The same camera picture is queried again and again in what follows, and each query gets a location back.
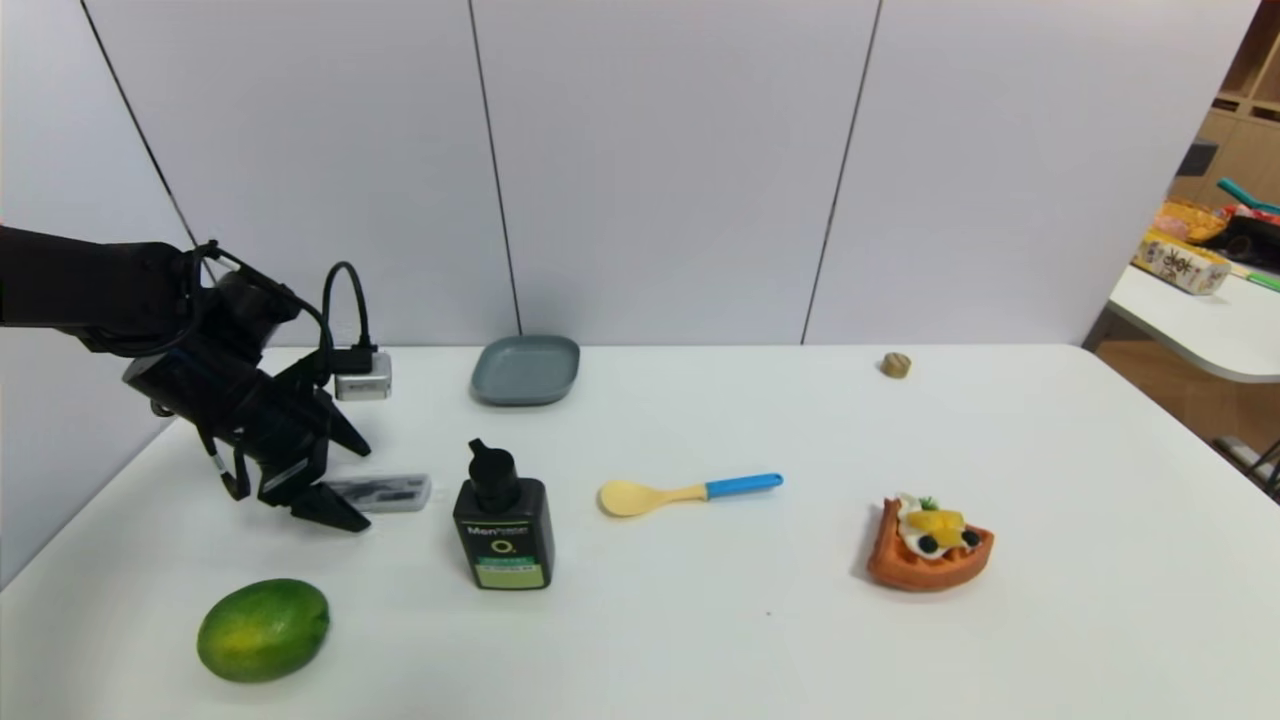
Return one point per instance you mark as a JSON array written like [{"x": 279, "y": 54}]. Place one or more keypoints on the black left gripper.
[{"x": 297, "y": 447}]

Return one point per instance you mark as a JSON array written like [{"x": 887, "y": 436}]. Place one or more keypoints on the clear plastic bit case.
[{"x": 395, "y": 492}]

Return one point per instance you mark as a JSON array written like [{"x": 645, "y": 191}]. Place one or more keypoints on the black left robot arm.
[{"x": 90, "y": 285}]

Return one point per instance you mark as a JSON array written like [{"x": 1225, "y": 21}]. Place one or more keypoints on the grey square dish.
[{"x": 527, "y": 370}]

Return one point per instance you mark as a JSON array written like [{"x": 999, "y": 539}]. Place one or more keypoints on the black object on side table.
[{"x": 1254, "y": 240}]

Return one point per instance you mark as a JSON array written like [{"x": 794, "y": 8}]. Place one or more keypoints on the black pump bottle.
[{"x": 503, "y": 530}]

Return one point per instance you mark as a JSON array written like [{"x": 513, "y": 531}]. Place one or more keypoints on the green mango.
[{"x": 263, "y": 630}]

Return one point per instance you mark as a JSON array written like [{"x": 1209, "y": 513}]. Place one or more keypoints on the small brown cork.
[{"x": 895, "y": 365}]

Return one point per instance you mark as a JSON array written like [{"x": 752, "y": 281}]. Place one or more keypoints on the toy waffle with fruit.
[{"x": 927, "y": 556}]

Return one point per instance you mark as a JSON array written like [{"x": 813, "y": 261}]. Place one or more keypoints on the printed cardboard box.
[{"x": 1180, "y": 262}]

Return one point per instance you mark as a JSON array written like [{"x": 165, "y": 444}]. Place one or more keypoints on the white side table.
[{"x": 1205, "y": 325}]

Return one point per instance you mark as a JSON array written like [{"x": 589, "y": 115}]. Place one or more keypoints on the yellow woven basket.
[{"x": 1190, "y": 220}]

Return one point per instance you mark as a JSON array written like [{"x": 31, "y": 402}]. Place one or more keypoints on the black chair base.
[{"x": 1255, "y": 460}]

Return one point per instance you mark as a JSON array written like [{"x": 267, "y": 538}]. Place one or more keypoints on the green stick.
[{"x": 1263, "y": 281}]

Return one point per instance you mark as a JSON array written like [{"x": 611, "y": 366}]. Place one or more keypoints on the wooden shelf unit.
[{"x": 1240, "y": 120}]

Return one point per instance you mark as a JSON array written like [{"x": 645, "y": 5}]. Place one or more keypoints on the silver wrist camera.
[{"x": 363, "y": 377}]

